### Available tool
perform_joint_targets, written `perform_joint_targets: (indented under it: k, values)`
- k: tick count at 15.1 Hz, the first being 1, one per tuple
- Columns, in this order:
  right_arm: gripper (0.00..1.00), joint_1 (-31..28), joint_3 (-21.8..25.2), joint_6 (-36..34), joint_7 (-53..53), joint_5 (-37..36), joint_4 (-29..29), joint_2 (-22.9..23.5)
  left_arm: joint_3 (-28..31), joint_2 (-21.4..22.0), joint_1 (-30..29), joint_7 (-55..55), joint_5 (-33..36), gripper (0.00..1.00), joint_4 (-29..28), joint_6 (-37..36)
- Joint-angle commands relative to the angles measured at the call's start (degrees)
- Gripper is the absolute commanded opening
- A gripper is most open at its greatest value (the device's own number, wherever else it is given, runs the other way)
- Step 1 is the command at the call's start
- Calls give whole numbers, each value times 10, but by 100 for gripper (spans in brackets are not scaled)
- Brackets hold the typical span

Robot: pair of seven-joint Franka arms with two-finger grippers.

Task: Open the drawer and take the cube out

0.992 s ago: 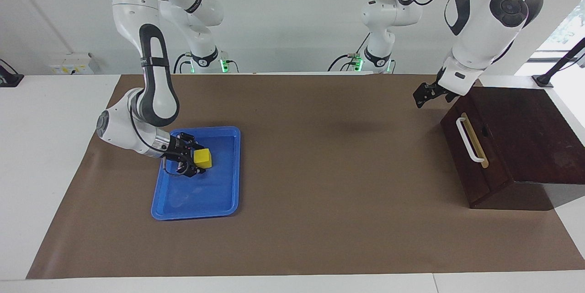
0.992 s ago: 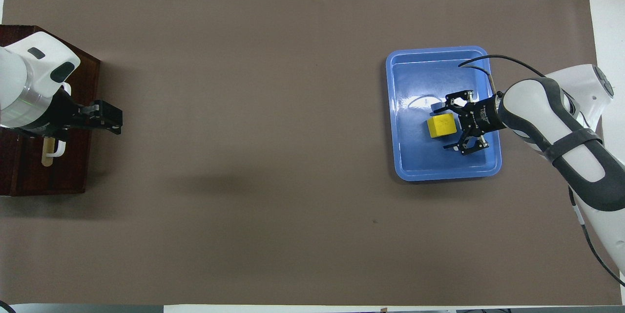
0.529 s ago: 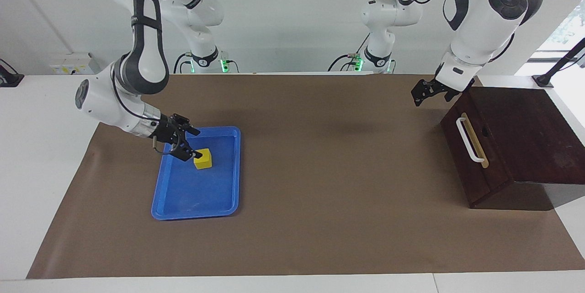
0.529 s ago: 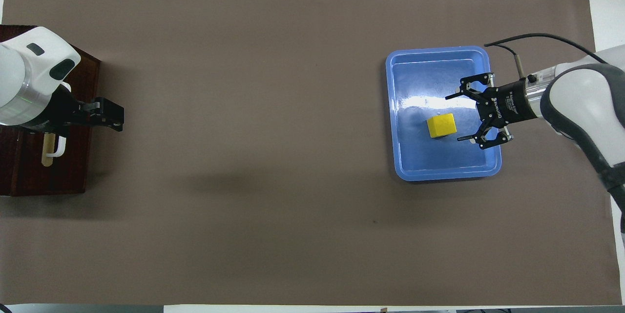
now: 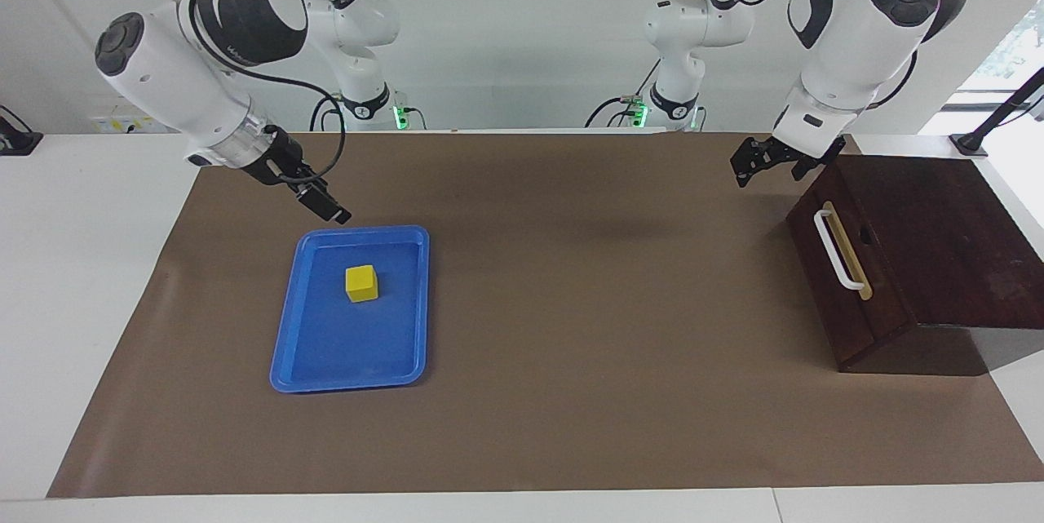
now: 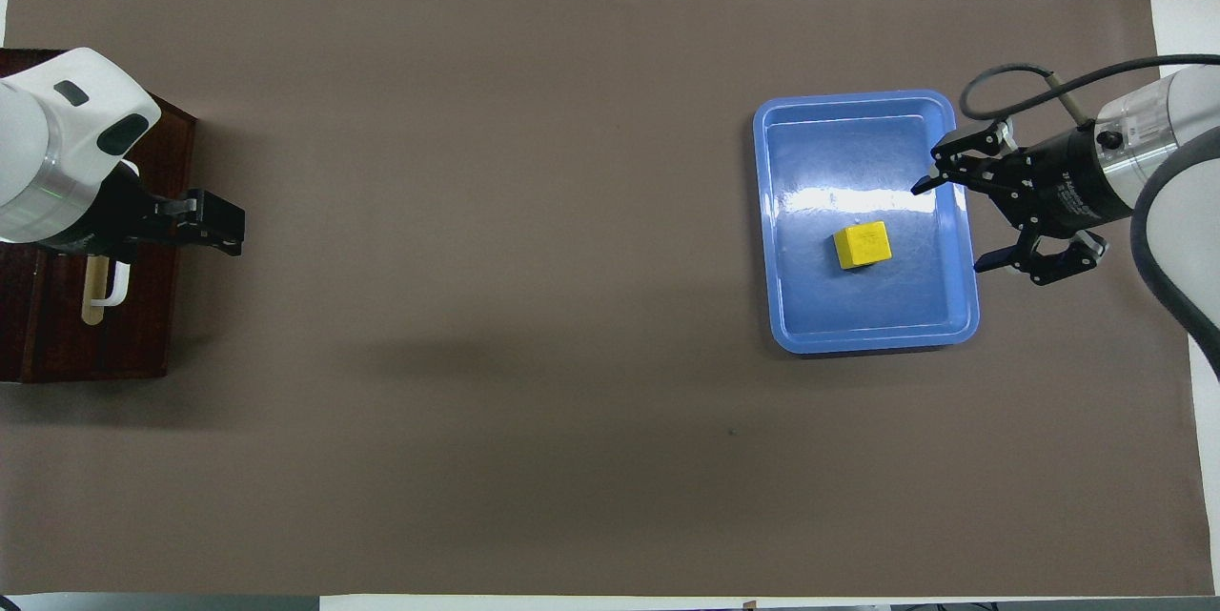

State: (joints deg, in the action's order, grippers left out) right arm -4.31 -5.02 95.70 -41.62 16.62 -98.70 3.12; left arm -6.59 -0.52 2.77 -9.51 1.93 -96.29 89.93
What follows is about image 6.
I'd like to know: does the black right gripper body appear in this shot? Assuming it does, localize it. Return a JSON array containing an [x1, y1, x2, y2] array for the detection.
[[1008, 123, 1137, 238]]

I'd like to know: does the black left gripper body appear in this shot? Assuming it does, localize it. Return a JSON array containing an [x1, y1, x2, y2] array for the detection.
[[48, 163, 163, 261]]

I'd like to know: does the yellow cube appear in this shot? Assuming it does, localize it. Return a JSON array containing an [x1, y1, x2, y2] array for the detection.
[[832, 219, 895, 272]]

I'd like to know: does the dark wooden drawer cabinet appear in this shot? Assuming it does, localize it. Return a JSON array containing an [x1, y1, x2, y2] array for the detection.
[[0, 47, 198, 384]]

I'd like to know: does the blue plastic tray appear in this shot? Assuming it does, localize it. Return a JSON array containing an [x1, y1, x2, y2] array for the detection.
[[752, 90, 981, 356]]

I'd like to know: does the brown paper table mat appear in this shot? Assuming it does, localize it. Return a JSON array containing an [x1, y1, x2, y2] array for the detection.
[[0, 0, 1216, 599]]

